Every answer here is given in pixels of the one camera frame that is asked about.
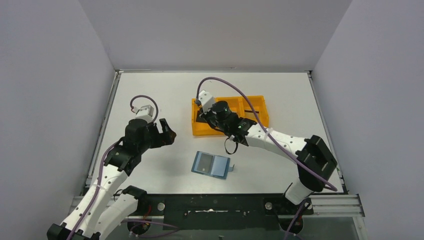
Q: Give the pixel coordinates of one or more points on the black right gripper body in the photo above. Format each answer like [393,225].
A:
[205,115]

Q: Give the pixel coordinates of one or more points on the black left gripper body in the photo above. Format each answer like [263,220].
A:
[158,137]

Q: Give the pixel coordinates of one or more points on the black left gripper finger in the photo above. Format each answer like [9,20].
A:
[166,138]
[164,125]

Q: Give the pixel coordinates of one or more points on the blue leather card holder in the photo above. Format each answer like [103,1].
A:
[220,169]

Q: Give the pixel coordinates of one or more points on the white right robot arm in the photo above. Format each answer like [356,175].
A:
[314,160]

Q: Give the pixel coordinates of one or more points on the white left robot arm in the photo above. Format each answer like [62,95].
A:
[92,218]

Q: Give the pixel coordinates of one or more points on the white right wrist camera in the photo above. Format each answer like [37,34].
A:
[205,100]

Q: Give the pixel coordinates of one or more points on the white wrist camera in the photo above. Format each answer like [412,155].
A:
[205,100]
[145,113]

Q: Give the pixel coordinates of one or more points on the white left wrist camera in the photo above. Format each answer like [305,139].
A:
[145,113]

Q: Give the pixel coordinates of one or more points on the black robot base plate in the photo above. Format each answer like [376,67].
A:
[218,211]

